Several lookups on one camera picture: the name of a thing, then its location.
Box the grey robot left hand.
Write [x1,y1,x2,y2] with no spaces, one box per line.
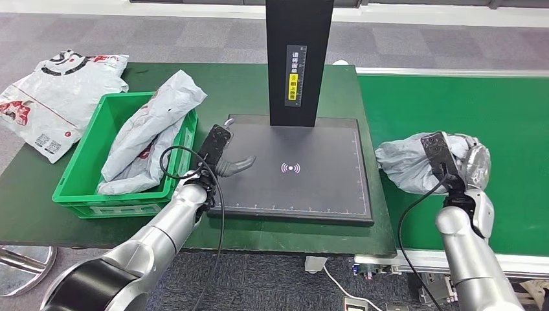
[194,119,257,179]

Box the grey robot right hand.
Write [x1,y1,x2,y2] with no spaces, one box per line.
[419,130,493,195]

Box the grey parcel bag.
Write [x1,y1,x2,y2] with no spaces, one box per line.
[96,118,186,196]
[374,132,493,196]
[100,69,208,183]

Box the green conveyor belt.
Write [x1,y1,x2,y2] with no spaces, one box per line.
[352,67,549,306]

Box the black inbound scanner machine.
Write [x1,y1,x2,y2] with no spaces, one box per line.
[207,0,375,227]

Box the black and yellow ruler label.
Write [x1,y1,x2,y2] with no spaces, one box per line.
[284,45,308,108]

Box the green plastic crate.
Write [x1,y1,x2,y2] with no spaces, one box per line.
[51,91,199,220]

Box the white table foot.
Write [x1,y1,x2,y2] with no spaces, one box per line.
[303,255,329,275]

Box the beige crumpled bag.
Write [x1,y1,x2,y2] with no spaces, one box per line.
[521,279,549,306]

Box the large white printed mailer bag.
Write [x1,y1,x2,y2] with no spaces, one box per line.
[0,49,129,165]

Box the white floor power socket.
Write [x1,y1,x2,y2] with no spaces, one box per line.
[342,297,369,311]

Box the chrome round stool base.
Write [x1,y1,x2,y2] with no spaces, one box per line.
[0,245,58,298]

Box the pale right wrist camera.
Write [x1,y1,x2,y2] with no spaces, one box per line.
[464,188,495,240]

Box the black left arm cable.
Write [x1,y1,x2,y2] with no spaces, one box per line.
[159,146,227,311]

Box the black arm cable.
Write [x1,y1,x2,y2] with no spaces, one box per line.
[397,174,449,311]
[159,146,227,311]

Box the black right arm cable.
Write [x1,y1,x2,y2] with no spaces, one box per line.
[397,174,449,311]

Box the white floor cable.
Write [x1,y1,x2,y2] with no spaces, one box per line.
[322,264,387,311]

